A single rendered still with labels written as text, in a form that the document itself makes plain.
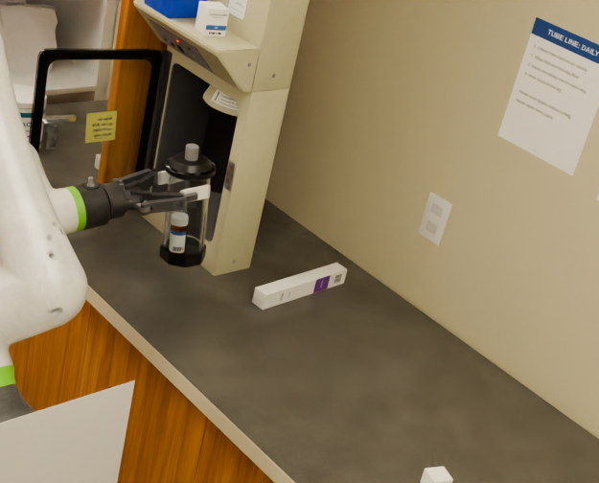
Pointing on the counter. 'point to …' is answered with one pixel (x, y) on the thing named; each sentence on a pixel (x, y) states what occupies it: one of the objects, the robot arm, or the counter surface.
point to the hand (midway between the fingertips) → (187, 183)
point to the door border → (101, 58)
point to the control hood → (211, 48)
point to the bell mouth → (220, 101)
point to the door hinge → (158, 108)
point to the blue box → (175, 8)
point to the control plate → (180, 45)
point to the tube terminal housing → (249, 126)
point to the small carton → (212, 18)
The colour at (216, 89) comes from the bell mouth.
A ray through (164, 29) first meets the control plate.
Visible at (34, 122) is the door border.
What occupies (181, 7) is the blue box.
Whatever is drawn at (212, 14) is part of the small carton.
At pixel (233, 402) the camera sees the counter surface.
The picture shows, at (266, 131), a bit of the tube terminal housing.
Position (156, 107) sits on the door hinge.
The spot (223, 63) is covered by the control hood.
